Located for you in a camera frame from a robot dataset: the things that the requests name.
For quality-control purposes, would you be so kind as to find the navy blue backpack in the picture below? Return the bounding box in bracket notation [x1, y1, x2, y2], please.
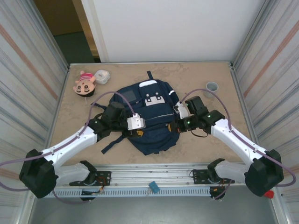
[90, 70, 182, 156]

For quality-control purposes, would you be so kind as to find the grey cup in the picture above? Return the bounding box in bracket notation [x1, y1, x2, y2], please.
[205, 81, 219, 98]

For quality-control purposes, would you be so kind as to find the pink plush doll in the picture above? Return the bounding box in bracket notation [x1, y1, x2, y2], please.
[72, 70, 96, 97]

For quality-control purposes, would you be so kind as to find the white plastic case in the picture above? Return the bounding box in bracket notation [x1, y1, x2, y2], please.
[94, 69, 110, 85]

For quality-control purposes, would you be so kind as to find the blue binder clip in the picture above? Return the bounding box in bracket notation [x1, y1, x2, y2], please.
[145, 181, 160, 196]

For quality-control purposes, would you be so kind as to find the white partition panel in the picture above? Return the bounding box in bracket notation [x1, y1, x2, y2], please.
[80, 0, 267, 63]

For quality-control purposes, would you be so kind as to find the brown wooden door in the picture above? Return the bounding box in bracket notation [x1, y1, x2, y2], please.
[34, 0, 100, 58]

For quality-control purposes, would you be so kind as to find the thin black gripper wire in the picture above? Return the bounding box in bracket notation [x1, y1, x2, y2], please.
[190, 129, 210, 139]

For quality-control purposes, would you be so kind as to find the aluminium rail frame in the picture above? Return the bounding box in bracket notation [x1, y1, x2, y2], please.
[25, 163, 281, 190]

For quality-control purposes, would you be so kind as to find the slotted grey cable duct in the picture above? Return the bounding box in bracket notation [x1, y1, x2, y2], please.
[30, 188, 212, 198]

